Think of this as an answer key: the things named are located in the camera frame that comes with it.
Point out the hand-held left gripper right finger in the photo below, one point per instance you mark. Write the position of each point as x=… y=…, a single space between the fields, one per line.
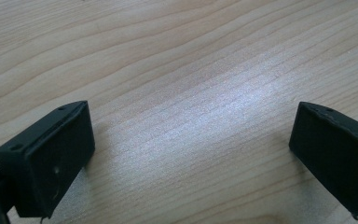
x=335 y=155

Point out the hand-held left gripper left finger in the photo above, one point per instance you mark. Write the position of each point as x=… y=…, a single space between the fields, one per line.
x=48 y=155

